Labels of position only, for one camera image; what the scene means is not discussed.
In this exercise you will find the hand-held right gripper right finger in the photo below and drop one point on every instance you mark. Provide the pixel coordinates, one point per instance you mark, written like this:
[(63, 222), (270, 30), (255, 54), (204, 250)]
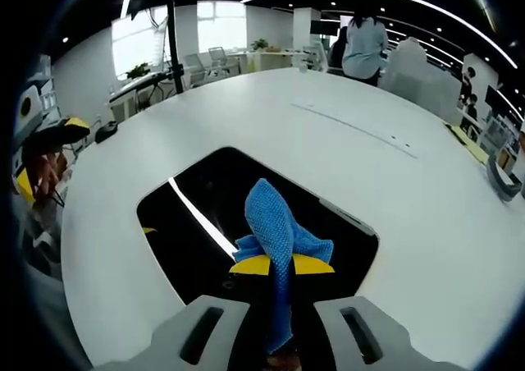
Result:
[(393, 346)]

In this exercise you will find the black monitor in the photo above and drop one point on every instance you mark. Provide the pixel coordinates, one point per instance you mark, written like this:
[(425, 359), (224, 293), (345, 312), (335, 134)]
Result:
[(492, 96)]

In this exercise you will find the grey covered chair back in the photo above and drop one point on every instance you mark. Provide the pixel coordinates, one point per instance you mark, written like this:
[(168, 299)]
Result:
[(422, 83)]

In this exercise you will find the black stand pole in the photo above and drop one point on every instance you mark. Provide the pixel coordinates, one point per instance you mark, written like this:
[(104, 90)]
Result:
[(174, 38)]

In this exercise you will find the cluttered desk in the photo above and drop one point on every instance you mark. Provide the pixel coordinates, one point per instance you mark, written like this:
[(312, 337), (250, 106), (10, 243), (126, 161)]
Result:
[(504, 141)]

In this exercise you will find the white desk with yellow panel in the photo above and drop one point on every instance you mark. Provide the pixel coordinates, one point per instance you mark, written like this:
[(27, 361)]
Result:
[(275, 61)]

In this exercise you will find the black glass induction cooktop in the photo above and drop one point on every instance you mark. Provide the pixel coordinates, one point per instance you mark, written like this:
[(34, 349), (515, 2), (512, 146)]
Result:
[(172, 239)]

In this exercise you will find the yellow cloth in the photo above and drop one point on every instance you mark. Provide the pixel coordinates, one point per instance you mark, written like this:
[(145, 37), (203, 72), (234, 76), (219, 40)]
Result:
[(471, 147)]

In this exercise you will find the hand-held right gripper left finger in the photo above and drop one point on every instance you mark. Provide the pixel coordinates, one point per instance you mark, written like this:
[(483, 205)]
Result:
[(164, 346)]

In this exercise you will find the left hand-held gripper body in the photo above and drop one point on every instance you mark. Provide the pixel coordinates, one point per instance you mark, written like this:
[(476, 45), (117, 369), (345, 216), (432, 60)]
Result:
[(37, 100)]

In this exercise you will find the green potted plant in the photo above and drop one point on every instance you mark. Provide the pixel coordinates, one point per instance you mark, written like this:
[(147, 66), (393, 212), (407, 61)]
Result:
[(260, 44), (138, 71)]

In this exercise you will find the blue cleaning cloth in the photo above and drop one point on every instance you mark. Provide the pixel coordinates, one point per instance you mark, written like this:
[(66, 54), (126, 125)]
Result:
[(268, 223)]

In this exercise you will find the grey mesh office chair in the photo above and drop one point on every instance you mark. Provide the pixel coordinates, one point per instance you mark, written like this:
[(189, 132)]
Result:
[(45, 313)]

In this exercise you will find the white office chair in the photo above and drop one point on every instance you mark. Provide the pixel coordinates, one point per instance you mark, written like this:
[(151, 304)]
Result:
[(217, 57), (194, 65)]

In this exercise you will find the person's right hand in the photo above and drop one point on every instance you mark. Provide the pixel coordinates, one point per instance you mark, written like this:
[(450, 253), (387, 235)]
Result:
[(284, 360)]

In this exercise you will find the person's left hand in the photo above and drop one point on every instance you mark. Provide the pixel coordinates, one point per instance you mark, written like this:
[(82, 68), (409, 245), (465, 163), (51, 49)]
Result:
[(45, 170)]

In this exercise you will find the black round device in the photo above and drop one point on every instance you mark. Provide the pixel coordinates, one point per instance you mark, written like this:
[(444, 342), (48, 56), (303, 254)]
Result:
[(106, 134)]

